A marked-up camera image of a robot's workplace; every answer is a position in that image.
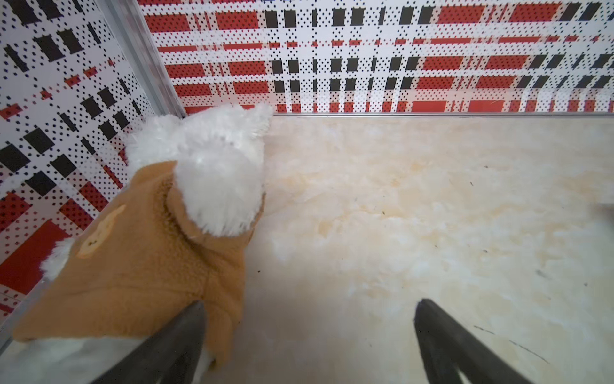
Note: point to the white teddy bear brown shirt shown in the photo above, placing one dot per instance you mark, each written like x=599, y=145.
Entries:
x=175, y=235

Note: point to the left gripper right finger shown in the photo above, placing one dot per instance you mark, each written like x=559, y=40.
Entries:
x=449, y=351

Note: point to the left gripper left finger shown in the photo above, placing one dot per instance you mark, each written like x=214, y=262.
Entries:
x=169, y=356

